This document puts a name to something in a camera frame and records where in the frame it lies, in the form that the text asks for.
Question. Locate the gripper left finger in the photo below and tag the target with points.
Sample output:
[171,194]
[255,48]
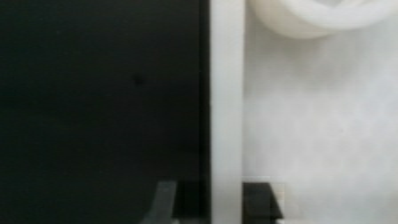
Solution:
[180,204]

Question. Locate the white desk tabletop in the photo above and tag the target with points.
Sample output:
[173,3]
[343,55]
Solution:
[304,108]

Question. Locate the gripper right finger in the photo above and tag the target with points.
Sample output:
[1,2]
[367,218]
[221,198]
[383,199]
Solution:
[262,210]

